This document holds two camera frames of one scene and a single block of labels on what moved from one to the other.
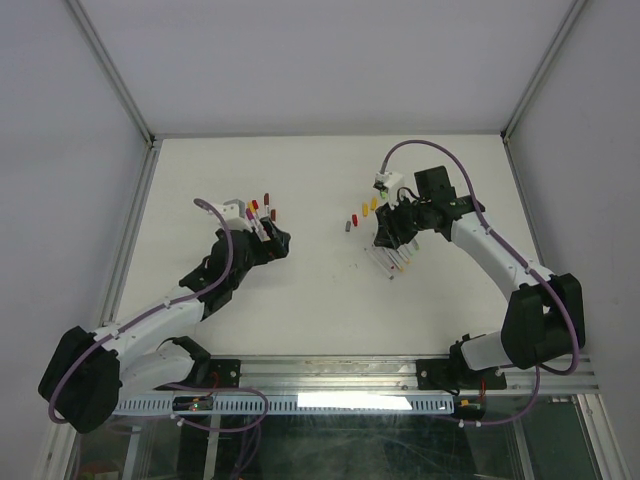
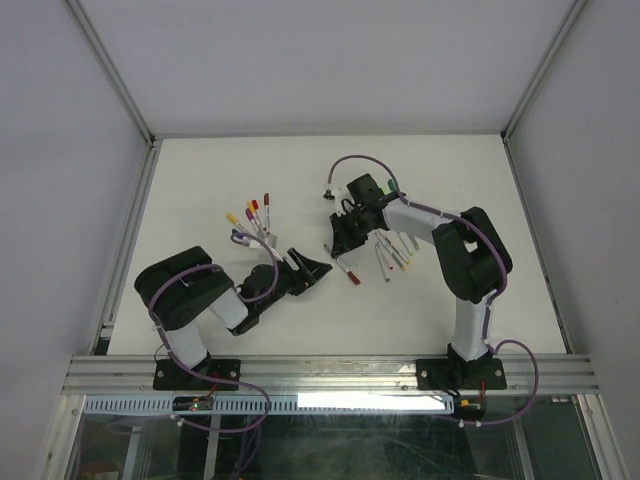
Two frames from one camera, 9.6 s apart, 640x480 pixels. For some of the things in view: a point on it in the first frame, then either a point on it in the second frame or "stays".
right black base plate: [454, 375] stays
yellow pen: [403, 256] stays
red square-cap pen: [394, 260] to [386, 254]
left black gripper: [271, 249] to [309, 271]
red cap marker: [256, 207] stays
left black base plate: [217, 373] stays
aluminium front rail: [394, 376] stays
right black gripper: [389, 233] to [342, 242]
